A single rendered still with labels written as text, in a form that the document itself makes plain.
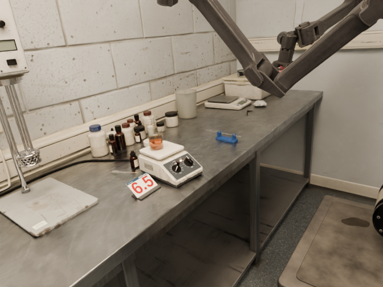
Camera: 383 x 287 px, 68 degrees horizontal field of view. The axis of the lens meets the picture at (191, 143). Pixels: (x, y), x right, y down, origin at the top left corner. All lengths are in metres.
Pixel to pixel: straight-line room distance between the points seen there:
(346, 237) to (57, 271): 1.10
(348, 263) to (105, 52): 1.35
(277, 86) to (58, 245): 0.77
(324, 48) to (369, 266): 0.81
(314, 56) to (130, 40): 0.96
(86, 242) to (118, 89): 0.90
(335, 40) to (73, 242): 0.85
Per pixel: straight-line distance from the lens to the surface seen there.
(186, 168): 0.96
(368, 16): 0.84
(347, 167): 2.39
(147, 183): 0.95
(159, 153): 0.98
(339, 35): 0.88
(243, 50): 0.97
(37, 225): 0.91
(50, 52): 1.33
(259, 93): 1.97
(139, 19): 1.63
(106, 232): 0.81
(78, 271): 0.73
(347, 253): 1.34
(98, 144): 1.26
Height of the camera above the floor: 1.22
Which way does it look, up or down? 21 degrees down
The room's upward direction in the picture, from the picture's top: 5 degrees counter-clockwise
